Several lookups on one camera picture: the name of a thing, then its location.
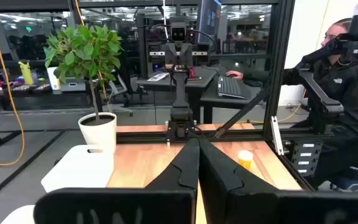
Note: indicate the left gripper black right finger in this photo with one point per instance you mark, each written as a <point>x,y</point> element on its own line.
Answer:
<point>228,199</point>

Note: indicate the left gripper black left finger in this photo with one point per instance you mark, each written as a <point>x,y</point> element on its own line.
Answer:
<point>166,199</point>

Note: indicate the orange translucent pill bottle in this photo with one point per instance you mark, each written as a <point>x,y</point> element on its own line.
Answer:
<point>245,161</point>

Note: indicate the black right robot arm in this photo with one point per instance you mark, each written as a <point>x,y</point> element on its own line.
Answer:
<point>180,93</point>

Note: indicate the white printed paper strip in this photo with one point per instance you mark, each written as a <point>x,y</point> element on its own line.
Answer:
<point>158,77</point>

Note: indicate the black office desk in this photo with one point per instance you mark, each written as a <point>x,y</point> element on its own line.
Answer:
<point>160,84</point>
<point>219,102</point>

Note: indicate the dark computer monitor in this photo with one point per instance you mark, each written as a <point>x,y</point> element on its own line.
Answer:
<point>208,21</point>

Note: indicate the person's hand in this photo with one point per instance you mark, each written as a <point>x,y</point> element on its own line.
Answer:
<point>235,74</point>

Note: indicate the black computer keyboard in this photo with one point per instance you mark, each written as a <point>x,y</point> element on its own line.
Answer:
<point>232,88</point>

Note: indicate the grey office chair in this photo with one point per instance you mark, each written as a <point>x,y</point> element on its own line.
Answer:
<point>118,93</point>

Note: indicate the black labelled control box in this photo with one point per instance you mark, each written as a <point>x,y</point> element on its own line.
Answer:
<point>294,151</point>

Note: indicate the white round plant pot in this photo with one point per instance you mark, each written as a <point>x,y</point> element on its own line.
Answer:
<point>98,133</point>

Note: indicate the green leafy small tree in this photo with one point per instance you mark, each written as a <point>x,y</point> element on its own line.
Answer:
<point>82,53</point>

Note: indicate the grey storage box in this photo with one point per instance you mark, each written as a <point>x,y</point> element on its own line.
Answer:
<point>73,85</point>

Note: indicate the white tall container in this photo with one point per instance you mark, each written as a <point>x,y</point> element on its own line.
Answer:
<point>53,79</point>

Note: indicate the yellow-green water bottle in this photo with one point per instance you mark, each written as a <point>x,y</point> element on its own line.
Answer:
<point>26,74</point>

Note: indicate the person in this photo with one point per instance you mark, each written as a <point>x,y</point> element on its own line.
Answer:
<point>353,93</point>

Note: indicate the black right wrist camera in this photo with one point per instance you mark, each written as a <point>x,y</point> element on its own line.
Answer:
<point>178,32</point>

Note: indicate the silver metal bracket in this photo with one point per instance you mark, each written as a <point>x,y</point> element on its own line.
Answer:
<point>277,137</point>

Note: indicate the black aluminium table frame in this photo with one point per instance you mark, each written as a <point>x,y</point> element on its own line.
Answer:
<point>272,62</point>

